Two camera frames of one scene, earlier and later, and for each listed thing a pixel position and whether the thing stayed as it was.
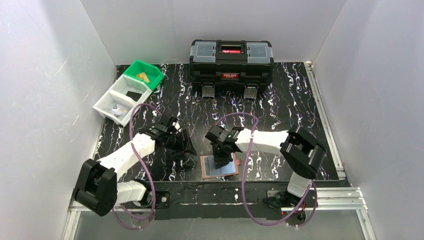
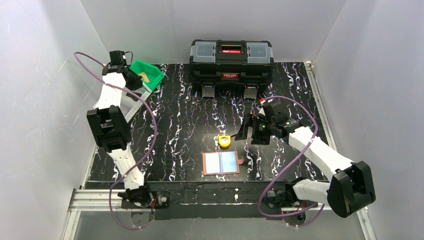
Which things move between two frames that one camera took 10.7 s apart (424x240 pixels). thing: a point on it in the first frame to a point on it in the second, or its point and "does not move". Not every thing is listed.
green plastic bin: [147, 74] does not move
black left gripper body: [187, 141] to [135, 79]
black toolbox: [233, 64] does not move
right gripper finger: [221, 159] to [243, 133]
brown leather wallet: [208, 170] does not move
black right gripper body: [222, 156] to [249, 126]
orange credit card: [143, 76] does not move
